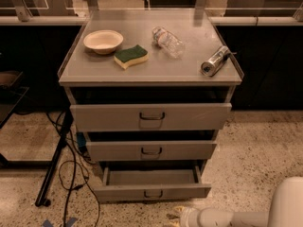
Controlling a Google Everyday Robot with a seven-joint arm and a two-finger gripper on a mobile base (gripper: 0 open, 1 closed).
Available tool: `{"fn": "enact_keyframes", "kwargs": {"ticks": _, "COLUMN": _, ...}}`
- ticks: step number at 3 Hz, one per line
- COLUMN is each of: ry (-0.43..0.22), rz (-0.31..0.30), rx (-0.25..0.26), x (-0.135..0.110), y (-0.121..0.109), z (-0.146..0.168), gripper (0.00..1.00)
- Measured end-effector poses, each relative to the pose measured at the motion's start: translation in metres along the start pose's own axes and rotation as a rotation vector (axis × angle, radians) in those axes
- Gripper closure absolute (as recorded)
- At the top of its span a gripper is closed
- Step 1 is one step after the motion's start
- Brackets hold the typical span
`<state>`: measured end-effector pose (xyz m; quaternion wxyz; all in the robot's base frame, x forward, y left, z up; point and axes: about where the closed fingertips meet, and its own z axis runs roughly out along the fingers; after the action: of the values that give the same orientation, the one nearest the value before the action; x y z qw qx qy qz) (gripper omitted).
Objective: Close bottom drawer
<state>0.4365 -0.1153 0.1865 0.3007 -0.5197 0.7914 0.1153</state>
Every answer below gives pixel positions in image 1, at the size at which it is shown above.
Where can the green yellow sponge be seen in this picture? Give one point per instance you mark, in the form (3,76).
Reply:
(131,56)

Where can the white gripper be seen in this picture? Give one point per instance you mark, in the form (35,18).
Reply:
(190,215)

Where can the grey middle drawer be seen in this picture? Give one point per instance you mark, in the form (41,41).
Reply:
(150,145)

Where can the grey drawer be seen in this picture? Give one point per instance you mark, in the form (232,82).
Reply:
(150,145)
(151,185)
(150,117)

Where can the grey top drawer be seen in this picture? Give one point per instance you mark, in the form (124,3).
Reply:
(150,117)

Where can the grey drawer cabinet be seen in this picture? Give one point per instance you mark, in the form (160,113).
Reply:
(93,79)

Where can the grey bottom drawer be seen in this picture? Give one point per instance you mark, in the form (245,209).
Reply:
(151,185)

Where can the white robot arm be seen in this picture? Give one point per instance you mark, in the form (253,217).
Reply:
(286,210)

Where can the silver metal can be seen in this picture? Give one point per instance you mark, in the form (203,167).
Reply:
(216,61)

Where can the clear plastic water bottle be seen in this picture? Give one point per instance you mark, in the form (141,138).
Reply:
(168,42)

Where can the white paper bowl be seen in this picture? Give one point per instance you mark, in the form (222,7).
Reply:
(103,42)

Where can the black tripod leg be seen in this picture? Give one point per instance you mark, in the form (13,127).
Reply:
(42,200)

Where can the dark side table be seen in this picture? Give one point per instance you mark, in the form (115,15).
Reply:
(10,93)

